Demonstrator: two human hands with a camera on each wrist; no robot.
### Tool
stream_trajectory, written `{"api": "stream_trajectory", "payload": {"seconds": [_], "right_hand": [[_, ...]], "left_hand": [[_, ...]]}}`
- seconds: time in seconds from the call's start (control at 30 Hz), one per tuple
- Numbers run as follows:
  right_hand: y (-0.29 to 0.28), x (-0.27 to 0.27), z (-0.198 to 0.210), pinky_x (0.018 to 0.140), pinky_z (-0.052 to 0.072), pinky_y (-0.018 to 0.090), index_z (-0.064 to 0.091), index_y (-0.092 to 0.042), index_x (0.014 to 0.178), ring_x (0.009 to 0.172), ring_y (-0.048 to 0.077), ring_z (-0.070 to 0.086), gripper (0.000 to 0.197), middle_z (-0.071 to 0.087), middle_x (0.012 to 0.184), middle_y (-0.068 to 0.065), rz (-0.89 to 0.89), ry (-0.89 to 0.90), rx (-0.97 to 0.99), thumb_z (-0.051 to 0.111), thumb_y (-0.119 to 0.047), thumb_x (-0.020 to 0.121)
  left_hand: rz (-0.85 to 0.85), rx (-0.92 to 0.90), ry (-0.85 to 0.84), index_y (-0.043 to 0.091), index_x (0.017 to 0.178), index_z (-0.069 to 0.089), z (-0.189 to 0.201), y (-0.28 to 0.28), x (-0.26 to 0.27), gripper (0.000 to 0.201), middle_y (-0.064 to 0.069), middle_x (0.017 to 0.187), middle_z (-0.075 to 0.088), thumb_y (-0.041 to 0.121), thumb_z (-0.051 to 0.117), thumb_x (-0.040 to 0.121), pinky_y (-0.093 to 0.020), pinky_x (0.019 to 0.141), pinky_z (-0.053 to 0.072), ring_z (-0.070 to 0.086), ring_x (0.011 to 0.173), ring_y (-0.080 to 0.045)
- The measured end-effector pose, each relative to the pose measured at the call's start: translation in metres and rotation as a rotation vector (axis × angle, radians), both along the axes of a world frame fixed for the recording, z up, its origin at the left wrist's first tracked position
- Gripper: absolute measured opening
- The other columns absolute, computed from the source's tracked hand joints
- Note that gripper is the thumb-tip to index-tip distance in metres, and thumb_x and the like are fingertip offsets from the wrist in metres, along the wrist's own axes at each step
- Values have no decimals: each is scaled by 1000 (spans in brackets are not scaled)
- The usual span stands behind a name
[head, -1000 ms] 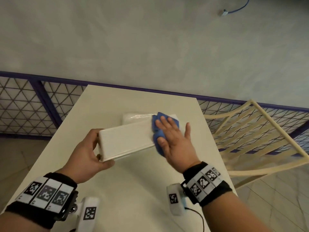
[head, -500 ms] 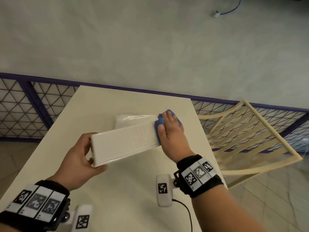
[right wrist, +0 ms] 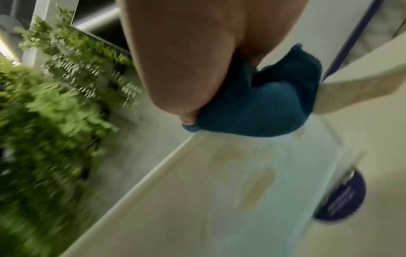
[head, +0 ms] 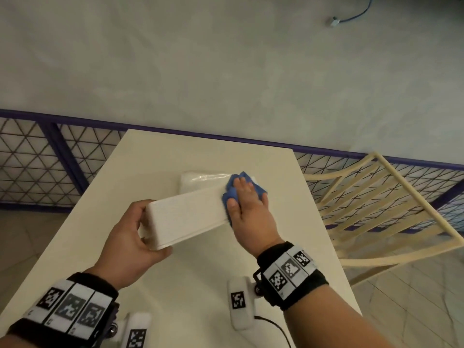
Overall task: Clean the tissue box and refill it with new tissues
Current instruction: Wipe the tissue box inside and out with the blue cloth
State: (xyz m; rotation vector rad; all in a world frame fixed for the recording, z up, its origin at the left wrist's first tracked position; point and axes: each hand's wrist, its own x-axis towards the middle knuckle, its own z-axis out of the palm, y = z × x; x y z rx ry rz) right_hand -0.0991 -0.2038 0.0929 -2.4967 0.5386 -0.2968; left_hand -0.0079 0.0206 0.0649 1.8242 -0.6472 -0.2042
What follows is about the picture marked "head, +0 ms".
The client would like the cream slatted chair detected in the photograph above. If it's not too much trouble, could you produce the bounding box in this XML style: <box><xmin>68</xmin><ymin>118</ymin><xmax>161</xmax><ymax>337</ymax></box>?
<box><xmin>303</xmin><ymin>152</ymin><xmax>464</xmax><ymax>287</ymax></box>

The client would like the black camera cable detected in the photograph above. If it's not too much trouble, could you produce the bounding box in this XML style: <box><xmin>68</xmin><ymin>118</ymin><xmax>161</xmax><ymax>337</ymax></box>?
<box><xmin>253</xmin><ymin>315</ymin><xmax>290</xmax><ymax>348</ymax></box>

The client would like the white tissue box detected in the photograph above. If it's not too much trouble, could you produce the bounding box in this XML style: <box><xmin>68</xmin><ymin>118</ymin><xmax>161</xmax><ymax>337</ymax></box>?
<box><xmin>137</xmin><ymin>184</ymin><xmax>232</xmax><ymax>250</ymax></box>

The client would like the person's left hand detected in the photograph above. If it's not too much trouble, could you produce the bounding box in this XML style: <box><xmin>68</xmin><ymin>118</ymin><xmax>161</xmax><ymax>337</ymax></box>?
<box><xmin>92</xmin><ymin>200</ymin><xmax>174</xmax><ymax>289</ymax></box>

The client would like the clear plastic tissue wrapper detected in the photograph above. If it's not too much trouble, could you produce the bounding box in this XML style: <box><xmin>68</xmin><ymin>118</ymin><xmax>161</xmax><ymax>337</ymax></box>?
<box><xmin>179</xmin><ymin>171</ymin><xmax>261</xmax><ymax>195</ymax></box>

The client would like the person's right forearm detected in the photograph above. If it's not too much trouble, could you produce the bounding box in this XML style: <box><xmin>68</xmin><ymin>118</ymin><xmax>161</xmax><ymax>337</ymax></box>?
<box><xmin>282</xmin><ymin>284</ymin><xmax>396</xmax><ymax>348</ymax></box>

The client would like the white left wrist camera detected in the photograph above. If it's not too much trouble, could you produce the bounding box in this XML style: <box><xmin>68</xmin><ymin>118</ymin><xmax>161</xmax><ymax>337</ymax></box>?
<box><xmin>108</xmin><ymin>312</ymin><xmax>152</xmax><ymax>348</ymax></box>

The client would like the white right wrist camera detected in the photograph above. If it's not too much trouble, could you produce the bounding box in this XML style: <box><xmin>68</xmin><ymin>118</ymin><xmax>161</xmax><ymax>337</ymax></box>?
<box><xmin>227</xmin><ymin>277</ymin><xmax>260</xmax><ymax>331</ymax></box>

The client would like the purple mesh railing fence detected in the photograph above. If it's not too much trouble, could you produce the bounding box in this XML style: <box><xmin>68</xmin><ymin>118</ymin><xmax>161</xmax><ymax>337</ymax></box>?
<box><xmin>0</xmin><ymin>109</ymin><xmax>464</xmax><ymax>232</ymax></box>

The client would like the black left wristband with markers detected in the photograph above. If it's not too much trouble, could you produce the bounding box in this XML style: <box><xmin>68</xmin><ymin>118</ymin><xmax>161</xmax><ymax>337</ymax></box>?
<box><xmin>7</xmin><ymin>272</ymin><xmax>119</xmax><ymax>348</ymax></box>

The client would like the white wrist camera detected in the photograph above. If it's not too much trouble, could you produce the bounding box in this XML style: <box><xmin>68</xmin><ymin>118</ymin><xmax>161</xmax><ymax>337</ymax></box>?
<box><xmin>108</xmin><ymin>312</ymin><xmax>152</xmax><ymax>348</ymax></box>
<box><xmin>227</xmin><ymin>277</ymin><xmax>260</xmax><ymax>331</ymax></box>

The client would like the person's right hand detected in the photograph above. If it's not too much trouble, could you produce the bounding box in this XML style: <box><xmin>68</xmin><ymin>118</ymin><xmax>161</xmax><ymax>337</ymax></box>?
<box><xmin>226</xmin><ymin>177</ymin><xmax>285</xmax><ymax>259</ymax></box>

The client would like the blue cleaning cloth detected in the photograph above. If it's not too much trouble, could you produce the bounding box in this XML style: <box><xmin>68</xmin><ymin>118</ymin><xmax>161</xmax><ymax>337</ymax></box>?
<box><xmin>221</xmin><ymin>172</ymin><xmax>269</xmax><ymax>218</ymax></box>

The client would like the blue cable with white plug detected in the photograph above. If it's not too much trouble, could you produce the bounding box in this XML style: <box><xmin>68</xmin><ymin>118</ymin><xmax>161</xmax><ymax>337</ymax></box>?
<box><xmin>330</xmin><ymin>0</ymin><xmax>374</xmax><ymax>27</ymax></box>

